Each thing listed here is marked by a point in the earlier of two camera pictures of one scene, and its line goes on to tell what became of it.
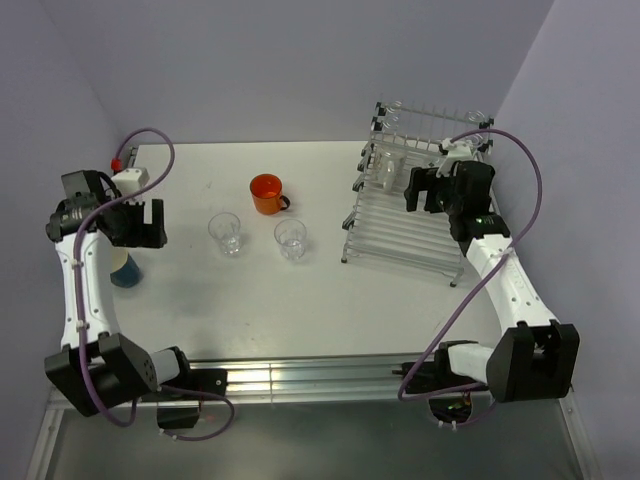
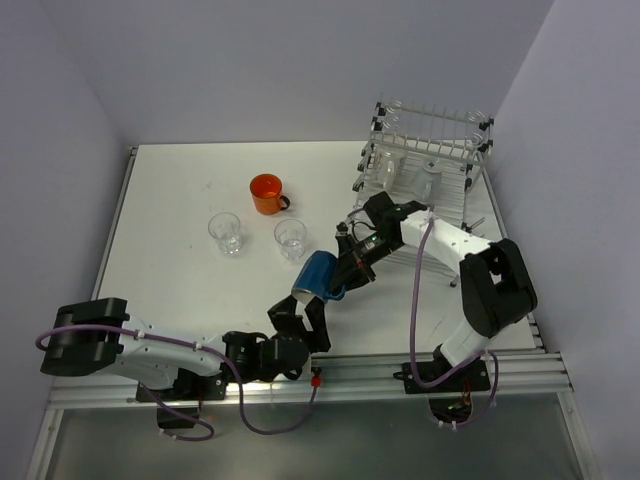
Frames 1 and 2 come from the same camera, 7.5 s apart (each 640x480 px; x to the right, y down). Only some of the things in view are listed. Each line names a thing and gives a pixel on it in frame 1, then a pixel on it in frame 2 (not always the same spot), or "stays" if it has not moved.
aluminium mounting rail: (305, 379) stays
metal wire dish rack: (378, 228) stays
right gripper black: (422, 180) → (353, 267)
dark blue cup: (125, 272) → (317, 274)
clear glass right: (290, 234) stays
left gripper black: (145, 235) → (284, 313)
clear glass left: (225, 227) stays
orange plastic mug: (266, 193) stays
